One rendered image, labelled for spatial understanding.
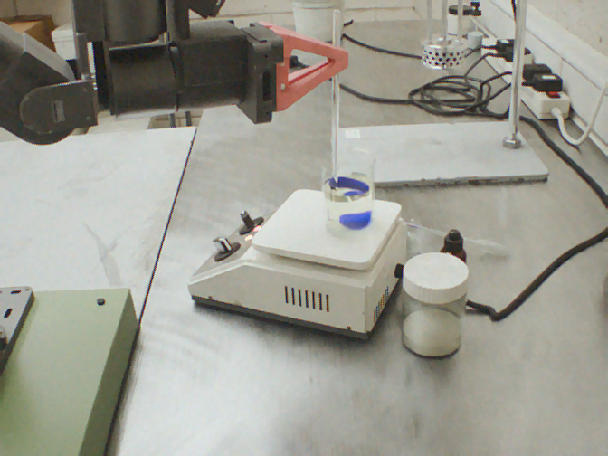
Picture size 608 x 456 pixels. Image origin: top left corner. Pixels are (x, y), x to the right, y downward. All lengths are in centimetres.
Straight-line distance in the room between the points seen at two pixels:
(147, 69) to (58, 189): 54
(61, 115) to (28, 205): 51
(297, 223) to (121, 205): 34
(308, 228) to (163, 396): 21
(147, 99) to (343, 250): 23
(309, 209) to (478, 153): 39
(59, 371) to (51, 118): 22
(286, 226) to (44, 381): 27
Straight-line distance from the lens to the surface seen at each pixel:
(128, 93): 53
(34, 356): 64
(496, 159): 101
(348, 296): 64
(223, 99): 56
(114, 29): 52
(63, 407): 58
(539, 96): 120
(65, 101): 52
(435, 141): 106
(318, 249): 64
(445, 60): 96
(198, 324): 71
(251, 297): 69
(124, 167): 107
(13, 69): 51
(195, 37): 53
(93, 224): 92
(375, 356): 65
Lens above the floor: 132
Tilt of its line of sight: 30 degrees down
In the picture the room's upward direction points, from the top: 3 degrees counter-clockwise
